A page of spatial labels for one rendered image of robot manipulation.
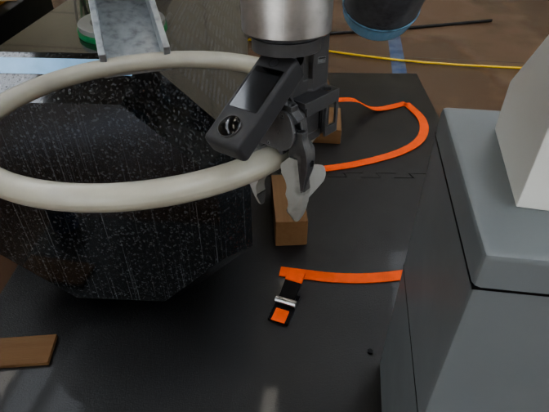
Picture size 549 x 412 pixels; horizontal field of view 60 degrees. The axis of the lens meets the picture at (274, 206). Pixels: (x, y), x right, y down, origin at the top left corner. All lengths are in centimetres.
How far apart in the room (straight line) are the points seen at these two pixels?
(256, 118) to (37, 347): 131
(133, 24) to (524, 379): 93
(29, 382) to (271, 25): 134
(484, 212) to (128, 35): 71
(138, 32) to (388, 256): 120
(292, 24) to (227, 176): 16
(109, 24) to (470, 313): 83
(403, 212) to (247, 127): 161
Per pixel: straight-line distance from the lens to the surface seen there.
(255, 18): 47
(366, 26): 61
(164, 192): 49
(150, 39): 100
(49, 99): 122
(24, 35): 140
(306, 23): 47
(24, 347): 167
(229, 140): 46
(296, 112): 50
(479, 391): 88
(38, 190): 53
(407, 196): 212
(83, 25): 132
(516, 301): 71
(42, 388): 158
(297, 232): 177
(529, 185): 72
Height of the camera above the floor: 126
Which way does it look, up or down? 39 degrees down
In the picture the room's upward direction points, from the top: straight up
